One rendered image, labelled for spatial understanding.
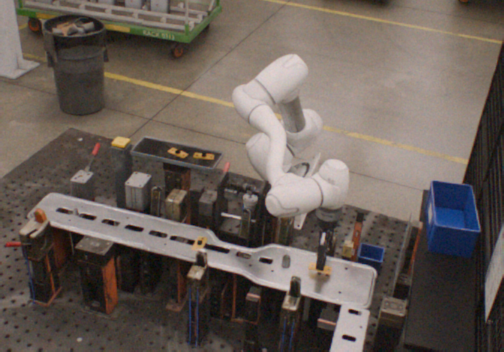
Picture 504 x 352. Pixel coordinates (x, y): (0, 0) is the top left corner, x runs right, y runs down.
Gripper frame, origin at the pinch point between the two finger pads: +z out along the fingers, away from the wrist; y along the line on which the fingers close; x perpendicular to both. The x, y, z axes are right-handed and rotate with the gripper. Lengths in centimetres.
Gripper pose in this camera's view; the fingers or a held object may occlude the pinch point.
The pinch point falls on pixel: (321, 260)
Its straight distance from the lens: 228.5
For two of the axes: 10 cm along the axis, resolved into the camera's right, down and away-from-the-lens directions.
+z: -0.5, 8.4, 5.4
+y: -3.0, 5.1, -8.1
